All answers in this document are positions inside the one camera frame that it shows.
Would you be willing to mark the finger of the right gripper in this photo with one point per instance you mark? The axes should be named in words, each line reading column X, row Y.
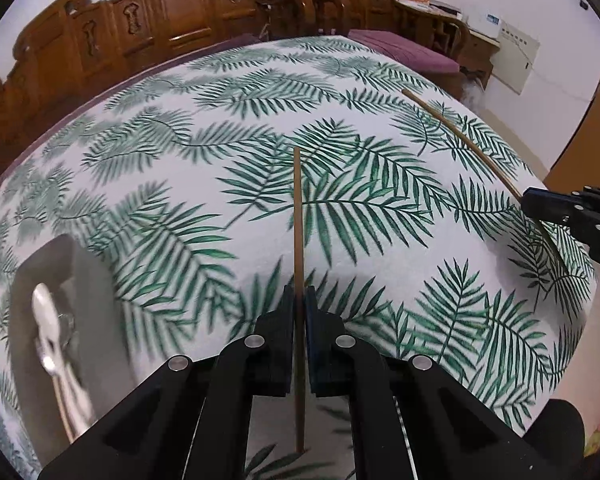
column 555, row 208

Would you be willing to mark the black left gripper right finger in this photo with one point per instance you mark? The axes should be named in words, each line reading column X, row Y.
column 411, row 419

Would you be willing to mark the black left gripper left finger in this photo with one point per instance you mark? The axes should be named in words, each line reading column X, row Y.
column 190, row 419

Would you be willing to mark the white ceramic spoon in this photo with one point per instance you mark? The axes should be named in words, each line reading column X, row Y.
column 43, row 299

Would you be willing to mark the grey metal utensil tray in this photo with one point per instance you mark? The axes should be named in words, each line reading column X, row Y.
column 81, row 286

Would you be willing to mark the white electrical panel box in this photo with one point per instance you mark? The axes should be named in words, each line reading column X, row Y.
column 513, row 61

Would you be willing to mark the wooden side table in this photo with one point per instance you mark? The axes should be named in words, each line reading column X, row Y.
column 449, row 36

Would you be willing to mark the leaf-pattern tablecloth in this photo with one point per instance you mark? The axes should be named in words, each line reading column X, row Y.
column 182, row 185

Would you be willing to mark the purple armchair cushion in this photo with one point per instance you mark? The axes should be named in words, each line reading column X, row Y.
column 415, row 56

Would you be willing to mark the carved wooden sofa bench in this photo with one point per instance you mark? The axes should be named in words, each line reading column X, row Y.
column 179, row 22

